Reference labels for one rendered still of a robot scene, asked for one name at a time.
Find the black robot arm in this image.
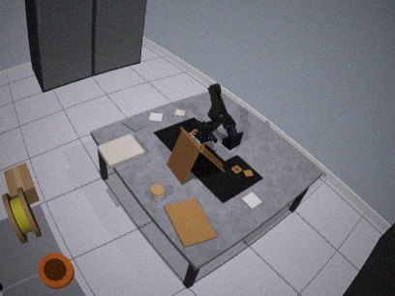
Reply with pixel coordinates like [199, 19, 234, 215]
[200, 83, 238, 137]

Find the grey cylindrical container with tan lid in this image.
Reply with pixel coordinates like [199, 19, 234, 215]
[151, 185, 165, 202]

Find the tan flat rectangular board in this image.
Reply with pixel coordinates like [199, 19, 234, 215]
[164, 198, 218, 248]

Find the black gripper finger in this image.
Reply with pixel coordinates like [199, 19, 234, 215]
[195, 126, 203, 138]
[200, 135, 212, 144]

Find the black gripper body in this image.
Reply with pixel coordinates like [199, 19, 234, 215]
[196, 120, 218, 143]

